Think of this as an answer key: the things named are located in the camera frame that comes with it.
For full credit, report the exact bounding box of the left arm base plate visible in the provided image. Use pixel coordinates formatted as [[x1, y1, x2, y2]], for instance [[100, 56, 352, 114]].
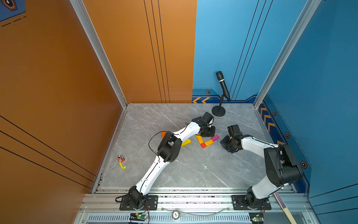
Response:
[[119, 195, 158, 211]]

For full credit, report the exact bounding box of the black microphone on stand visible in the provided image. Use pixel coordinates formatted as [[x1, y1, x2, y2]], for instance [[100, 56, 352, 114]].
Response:
[[212, 71, 231, 117]]

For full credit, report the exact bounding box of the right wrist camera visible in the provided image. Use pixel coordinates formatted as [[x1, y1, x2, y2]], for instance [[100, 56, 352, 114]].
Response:
[[227, 125, 242, 138]]

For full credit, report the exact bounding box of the green circuit board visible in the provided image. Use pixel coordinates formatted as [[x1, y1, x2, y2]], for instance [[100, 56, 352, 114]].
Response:
[[249, 213, 264, 224], [129, 213, 149, 224]]

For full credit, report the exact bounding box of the round silver speaker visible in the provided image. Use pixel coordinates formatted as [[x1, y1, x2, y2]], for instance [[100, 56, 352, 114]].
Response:
[[172, 211, 180, 220]]

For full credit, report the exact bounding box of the left green circuit board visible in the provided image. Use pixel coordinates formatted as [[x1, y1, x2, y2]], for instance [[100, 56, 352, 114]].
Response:
[[129, 213, 149, 224]]

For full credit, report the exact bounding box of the long yellow block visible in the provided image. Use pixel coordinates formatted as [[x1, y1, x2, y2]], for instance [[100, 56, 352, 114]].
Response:
[[181, 139, 191, 147]]

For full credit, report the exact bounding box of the folded fan stick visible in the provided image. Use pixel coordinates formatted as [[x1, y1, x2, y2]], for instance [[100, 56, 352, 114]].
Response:
[[273, 192, 297, 224]]

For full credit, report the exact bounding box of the yellow-orange block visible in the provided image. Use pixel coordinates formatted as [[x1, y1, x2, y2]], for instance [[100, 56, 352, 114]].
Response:
[[205, 140, 214, 146]]

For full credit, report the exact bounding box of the red toy car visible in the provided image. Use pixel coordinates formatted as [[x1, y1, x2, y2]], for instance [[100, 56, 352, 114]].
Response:
[[117, 156, 125, 162]]

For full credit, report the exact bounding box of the right green circuit board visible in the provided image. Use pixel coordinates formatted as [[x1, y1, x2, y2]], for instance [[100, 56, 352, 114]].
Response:
[[249, 213, 264, 224]]

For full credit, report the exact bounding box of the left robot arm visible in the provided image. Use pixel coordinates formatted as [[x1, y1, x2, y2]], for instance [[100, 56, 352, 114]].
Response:
[[128, 113, 215, 210]]

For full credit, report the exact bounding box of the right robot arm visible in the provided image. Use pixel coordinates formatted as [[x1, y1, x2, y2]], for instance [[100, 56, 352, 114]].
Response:
[[220, 135, 304, 210]]

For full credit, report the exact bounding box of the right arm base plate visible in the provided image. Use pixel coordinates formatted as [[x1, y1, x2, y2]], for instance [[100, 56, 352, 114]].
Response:
[[231, 195, 272, 211]]

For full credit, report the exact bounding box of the aluminium front rail frame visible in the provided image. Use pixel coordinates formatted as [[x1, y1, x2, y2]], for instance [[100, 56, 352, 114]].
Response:
[[74, 186, 319, 224]]

